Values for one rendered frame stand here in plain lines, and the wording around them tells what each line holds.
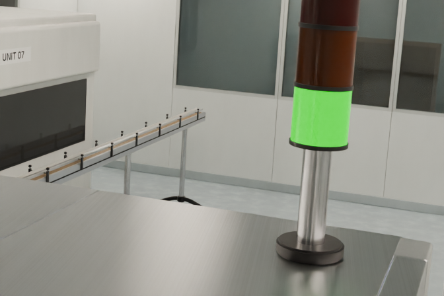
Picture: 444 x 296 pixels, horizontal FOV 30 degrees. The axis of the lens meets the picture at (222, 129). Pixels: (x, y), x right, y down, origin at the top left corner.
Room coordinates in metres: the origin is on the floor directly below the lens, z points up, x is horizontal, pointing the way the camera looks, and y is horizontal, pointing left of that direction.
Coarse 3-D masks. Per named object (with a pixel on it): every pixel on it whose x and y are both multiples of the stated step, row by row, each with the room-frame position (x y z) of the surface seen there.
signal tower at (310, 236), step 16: (304, 160) 0.69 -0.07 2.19; (320, 160) 0.68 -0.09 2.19; (304, 176) 0.69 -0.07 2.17; (320, 176) 0.69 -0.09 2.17; (304, 192) 0.69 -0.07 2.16; (320, 192) 0.69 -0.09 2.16; (304, 208) 0.69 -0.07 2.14; (320, 208) 0.69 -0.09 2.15; (304, 224) 0.69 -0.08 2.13; (320, 224) 0.69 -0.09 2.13; (288, 240) 0.69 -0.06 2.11; (304, 240) 0.69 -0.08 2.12; (320, 240) 0.69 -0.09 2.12; (336, 240) 0.70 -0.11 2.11; (288, 256) 0.68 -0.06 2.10; (304, 256) 0.67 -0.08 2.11; (320, 256) 0.67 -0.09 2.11; (336, 256) 0.68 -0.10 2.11
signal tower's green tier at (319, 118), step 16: (304, 96) 0.68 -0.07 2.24; (320, 96) 0.67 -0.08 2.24; (336, 96) 0.67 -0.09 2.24; (304, 112) 0.68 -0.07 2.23; (320, 112) 0.67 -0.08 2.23; (336, 112) 0.68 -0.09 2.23; (304, 128) 0.68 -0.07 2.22; (320, 128) 0.67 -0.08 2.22; (336, 128) 0.68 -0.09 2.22; (304, 144) 0.68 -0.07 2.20; (320, 144) 0.67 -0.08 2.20; (336, 144) 0.68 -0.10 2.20
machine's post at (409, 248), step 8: (400, 240) 0.75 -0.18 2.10; (408, 240) 0.75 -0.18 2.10; (416, 240) 0.76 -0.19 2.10; (400, 248) 0.73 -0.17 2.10; (408, 248) 0.73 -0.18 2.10; (416, 248) 0.73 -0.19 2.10; (424, 248) 0.73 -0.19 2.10; (432, 248) 0.75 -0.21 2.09; (400, 256) 0.71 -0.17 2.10; (408, 256) 0.71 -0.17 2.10; (416, 256) 0.71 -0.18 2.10; (424, 256) 0.71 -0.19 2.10; (424, 288) 0.70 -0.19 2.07
